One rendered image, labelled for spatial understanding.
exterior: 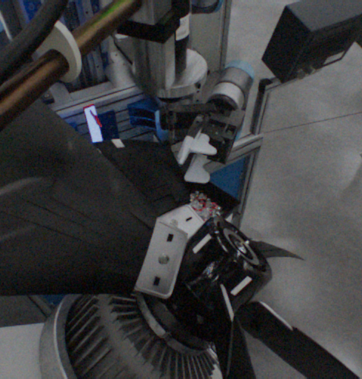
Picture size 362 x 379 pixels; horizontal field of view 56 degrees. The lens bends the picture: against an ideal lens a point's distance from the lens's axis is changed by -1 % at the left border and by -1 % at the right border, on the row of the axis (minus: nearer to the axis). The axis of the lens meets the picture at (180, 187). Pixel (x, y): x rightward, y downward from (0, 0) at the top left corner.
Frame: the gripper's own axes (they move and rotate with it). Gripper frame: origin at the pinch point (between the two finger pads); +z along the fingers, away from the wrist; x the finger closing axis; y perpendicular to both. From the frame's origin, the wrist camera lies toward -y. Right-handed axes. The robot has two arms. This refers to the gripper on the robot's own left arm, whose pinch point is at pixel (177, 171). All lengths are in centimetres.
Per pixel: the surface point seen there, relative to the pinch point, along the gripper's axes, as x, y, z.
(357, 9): -8, 24, -67
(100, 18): -37.2, 0.1, 21.1
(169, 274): -5.7, 6.7, 20.8
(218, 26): 83, -44, -212
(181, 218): -0.9, 4.5, 9.4
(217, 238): -9.7, 10.8, 15.6
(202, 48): 98, -50, -201
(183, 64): -29.5, 2.5, 11.8
